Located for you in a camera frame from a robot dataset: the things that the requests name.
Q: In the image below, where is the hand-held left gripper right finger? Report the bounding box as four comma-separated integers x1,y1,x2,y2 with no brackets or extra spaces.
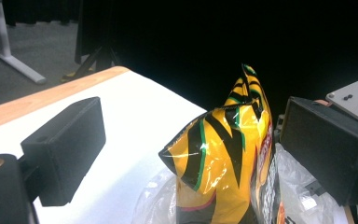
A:
279,95,358,207

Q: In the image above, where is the black tripod stand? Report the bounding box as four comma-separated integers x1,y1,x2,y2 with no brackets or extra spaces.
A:
60,43,122,83

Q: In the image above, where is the yellow black snack packet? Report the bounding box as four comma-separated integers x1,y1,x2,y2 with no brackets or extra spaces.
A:
158,63,282,224

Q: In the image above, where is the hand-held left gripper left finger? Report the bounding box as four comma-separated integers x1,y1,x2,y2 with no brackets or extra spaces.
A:
20,96,107,207

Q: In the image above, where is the white metal stand frame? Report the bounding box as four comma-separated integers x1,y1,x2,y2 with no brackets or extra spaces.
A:
0,0,48,85

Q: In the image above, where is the white table sheet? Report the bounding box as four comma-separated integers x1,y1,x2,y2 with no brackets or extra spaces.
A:
0,69,208,224

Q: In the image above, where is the clear printed plastic bag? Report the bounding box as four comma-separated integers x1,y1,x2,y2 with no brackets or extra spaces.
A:
131,143,351,224

